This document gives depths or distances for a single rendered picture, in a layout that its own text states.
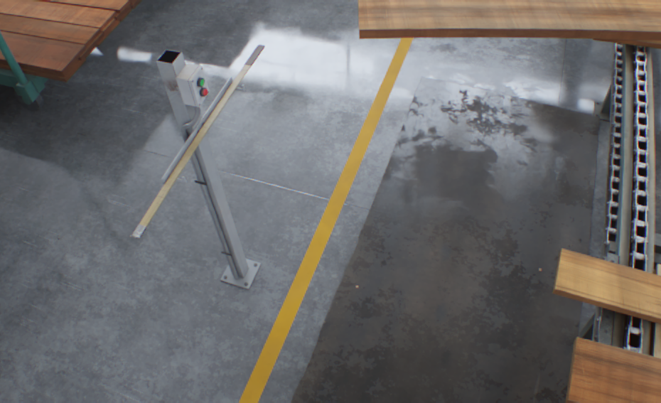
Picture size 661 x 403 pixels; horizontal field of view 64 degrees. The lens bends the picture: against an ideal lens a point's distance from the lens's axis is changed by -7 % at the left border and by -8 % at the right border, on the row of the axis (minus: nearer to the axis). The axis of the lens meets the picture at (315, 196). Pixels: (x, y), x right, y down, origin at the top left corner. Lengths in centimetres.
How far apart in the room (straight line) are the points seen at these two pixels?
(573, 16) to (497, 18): 35
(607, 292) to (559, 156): 159
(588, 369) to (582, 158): 183
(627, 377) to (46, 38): 334
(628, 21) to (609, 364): 157
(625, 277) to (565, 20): 121
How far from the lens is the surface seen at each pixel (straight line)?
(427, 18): 249
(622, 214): 208
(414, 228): 283
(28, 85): 354
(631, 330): 182
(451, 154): 316
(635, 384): 172
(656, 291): 188
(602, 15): 272
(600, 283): 182
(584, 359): 170
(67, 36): 361
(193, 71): 178
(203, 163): 206
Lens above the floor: 235
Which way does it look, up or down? 53 degrees down
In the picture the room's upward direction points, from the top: 6 degrees counter-clockwise
